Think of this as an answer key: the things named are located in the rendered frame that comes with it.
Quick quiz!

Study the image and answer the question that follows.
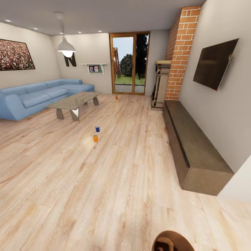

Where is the trash can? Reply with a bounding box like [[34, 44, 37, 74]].
[[151, 230, 195, 251]]

